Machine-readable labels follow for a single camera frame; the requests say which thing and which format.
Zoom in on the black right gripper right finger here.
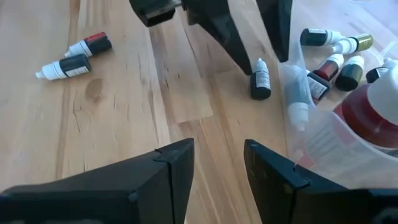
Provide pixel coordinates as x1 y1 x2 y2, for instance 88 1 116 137
243 139 398 224

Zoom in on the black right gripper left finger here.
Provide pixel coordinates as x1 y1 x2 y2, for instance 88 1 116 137
0 138 195 224

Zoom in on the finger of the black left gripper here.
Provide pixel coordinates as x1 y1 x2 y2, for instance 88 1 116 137
256 0 293 63
182 0 253 76

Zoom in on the small dark food coloring bottle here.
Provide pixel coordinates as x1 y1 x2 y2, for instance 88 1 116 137
300 27 346 47
365 57 398 84

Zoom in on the small red food coloring bottle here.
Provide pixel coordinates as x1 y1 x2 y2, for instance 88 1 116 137
312 53 345 82
64 31 113 59

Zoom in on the small yellow food coloring bottle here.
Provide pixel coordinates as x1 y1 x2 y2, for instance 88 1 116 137
331 33 374 55

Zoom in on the small green food coloring bottle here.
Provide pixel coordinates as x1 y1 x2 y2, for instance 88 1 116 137
335 55 365 92

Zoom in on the large red food coloring bottle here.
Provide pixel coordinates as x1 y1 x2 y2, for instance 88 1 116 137
332 67 398 153

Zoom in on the clear plastic container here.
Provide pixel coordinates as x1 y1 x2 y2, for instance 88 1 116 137
278 0 398 190

